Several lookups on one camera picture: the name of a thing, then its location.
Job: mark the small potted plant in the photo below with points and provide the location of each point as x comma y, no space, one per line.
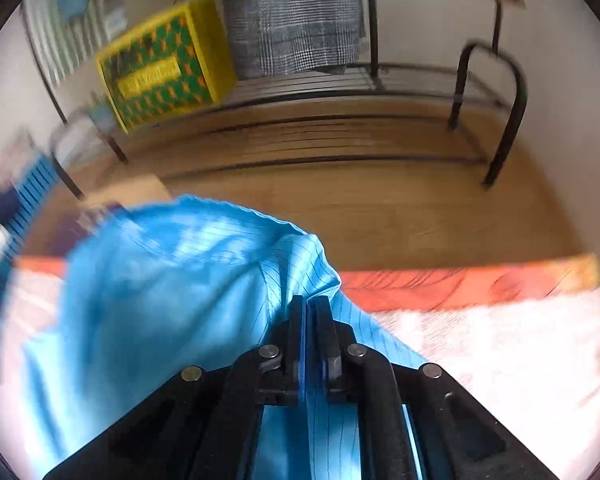
102,115

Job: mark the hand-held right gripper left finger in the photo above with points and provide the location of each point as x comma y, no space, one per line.
296,340

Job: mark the grey plaid coat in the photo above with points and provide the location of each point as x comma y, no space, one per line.
290,15

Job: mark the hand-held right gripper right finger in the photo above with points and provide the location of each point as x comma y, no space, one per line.
322,345

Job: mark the blue plastic crate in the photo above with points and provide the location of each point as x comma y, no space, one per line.
30,195

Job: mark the checked bed blanket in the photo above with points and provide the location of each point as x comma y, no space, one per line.
505,360

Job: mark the yellow green patterned box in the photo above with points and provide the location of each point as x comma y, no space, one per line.
160,75

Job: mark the black metal clothes rack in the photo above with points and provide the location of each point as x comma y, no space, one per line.
505,130

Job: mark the light blue striped jacket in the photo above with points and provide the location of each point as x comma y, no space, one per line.
170,300

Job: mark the striped wall hanging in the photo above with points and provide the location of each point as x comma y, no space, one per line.
60,45

